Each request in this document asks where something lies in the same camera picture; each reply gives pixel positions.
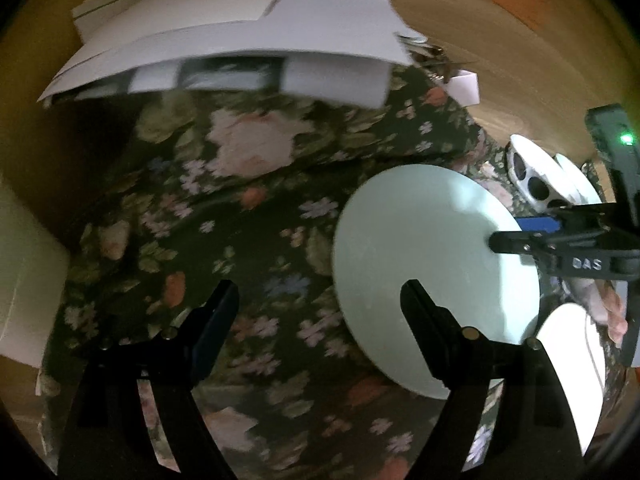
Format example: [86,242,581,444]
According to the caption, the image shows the stack of white papers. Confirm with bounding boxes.
[41,0,425,108]

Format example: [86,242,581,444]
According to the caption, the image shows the floral table cloth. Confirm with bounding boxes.
[40,65,532,479]

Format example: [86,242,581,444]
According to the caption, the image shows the white plate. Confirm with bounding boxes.
[537,304,606,454]

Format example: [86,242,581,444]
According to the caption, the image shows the mint green plate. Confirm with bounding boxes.
[332,165,539,400]

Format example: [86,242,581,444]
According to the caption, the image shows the person right hand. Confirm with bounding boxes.
[568,278,628,349]

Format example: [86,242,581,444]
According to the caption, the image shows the white bowl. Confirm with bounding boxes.
[506,134,603,214]

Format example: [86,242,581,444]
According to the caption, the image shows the pink lidded mug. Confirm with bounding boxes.
[0,181,70,368]

